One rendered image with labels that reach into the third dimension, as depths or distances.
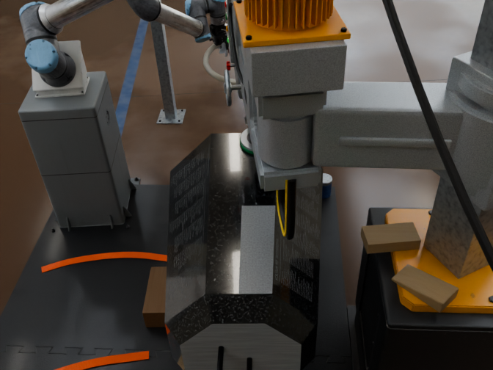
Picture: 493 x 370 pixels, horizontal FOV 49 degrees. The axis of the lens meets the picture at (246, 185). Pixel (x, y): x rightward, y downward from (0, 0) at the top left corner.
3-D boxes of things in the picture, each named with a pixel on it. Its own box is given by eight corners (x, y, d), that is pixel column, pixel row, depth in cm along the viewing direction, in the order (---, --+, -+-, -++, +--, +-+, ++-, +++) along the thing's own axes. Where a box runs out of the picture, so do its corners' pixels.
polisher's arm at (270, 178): (320, 211, 184) (329, 84, 152) (253, 218, 182) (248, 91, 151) (285, 100, 240) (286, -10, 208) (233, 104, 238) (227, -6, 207)
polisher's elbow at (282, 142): (315, 136, 185) (318, 86, 173) (315, 171, 171) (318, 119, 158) (260, 135, 187) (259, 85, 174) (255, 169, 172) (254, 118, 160)
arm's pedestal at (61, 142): (49, 235, 328) (4, 117, 273) (67, 183, 366) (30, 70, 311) (131, 230, 328) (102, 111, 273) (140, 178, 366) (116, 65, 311)
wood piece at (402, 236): (410, 231, 211) (412, 221, 208) (419, 249, 203) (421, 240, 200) (360, 235, 210) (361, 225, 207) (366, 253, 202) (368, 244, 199)
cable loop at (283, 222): (295, 249, 193) (296, 181, 172) (285, 250, 192) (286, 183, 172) (284, 206, 210) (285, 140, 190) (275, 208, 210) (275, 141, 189)
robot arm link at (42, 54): (39, 82, 274) (26, 73, 256) (32, 50, 274) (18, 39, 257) (70, 75, 274) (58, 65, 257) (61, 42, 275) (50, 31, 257)
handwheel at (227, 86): (250, 111, 222) (249, 78, 212) (227, 113, 221) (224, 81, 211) (246, 92, 233) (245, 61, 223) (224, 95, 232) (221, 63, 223)
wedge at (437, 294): (456, 296, 186) (459, 288, 183) (439, 313, 181) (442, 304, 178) (407, 265, 198) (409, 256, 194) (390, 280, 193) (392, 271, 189)
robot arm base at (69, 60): (41, 88, 283) (34, 84, 273) (38, 53, 284) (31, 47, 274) (77, 85, 284) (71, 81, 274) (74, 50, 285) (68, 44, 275)
